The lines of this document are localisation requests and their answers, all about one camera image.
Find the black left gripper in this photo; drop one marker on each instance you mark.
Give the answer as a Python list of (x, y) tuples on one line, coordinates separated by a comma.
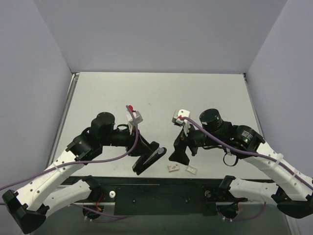
[(141, 149)]

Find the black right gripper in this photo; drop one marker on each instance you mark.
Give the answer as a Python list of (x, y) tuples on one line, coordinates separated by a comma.
[(184, 142)]

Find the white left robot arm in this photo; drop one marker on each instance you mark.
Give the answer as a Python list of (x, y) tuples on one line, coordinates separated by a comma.
[(32, 204)]

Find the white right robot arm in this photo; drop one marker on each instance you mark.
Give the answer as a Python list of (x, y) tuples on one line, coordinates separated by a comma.
[(290, 191)]

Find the red white staple box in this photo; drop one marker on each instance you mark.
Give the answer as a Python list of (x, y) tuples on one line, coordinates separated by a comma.
[(173, 168)]

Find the small white staple tray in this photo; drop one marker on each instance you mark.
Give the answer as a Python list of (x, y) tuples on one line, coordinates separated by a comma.
[(191, 170)]

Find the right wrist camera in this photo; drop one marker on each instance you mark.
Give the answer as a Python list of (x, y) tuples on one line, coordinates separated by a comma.
[(180, 119)]

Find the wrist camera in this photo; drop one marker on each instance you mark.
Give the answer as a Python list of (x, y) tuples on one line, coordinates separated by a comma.
[(133, 117), (180, 119)]

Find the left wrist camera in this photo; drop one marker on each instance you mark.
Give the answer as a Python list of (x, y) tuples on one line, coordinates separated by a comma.
[(133, 117)]

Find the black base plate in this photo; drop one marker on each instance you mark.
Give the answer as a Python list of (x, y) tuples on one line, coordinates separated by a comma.
[(163, 196)]

